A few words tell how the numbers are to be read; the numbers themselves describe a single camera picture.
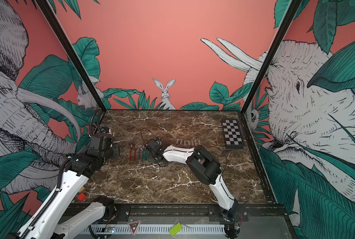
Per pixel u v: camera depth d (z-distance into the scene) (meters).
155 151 0.73
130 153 0.96
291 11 0.70
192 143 1.01
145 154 0.95
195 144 1.01
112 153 0.66
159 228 0.70
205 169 0.52
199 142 1.01
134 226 0.70
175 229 0.69
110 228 0.70
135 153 0.96
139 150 0.98
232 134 1.03
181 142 1.01
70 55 0.86
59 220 0.42
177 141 1.02
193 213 0.76
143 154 0.96
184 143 1.01
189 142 1.01
